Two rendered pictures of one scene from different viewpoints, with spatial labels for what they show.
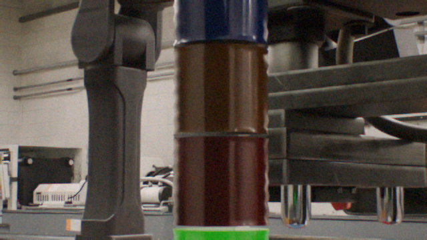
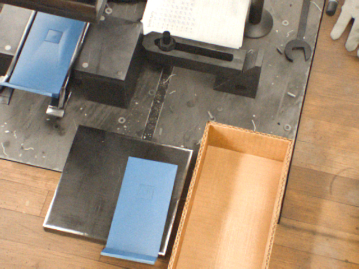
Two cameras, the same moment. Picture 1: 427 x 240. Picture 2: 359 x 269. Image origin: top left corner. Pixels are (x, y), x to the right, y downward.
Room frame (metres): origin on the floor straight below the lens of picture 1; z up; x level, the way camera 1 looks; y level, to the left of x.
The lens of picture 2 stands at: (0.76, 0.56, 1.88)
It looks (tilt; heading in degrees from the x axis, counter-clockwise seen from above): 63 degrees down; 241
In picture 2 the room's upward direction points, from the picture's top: 1 degrees clockwise
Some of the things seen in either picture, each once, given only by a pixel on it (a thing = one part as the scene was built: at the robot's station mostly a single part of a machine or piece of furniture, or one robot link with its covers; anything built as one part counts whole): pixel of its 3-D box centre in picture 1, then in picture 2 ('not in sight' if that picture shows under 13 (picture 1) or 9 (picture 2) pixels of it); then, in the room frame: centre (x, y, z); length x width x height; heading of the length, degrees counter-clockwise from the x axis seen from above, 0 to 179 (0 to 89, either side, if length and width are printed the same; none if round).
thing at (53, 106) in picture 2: not in sight; (63, 92); (0.66, 0.02, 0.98); 0.07 x 0.02 x 0.01; 48
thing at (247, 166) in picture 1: (221, 181); not in sight; (0.33, 0.00, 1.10); 0.04 x 0.04 x 0.03
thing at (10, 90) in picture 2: not in sight; (9, 80); (0.72, -0.03, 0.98); 0.07 x 0.02 x 0.01; 48
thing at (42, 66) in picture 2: not in sight; (46, 49); (0.65, -0.04, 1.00); 0.15 x 0.07 x 0.03; 48
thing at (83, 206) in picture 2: not in sight; (120, 189); (0.64, 0.16, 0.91); 0.17 x 0.16 x 0.02; 138
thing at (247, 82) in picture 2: not in sight; (238, 70); (0.41, 0.08, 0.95); 0.06 x 0.03 x 0.09; 138
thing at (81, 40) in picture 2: not in sight; (78, 52); (0.61, -0.03, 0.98); 0.13 x 0.01 x 0.03; 48
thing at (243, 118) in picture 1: (221, 93); not in sight; (0.33, 0.00, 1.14); 0.04 x 0.04 x 0.03
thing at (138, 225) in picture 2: not in sight; (141, 208); (0.63, 0.21, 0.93); 0.15 x 0.07 x 0.03; 51
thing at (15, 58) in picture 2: not in sight; (26, 41); (0.67, -0.08, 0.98); 0.13 x 0.01 x 0.03; 48
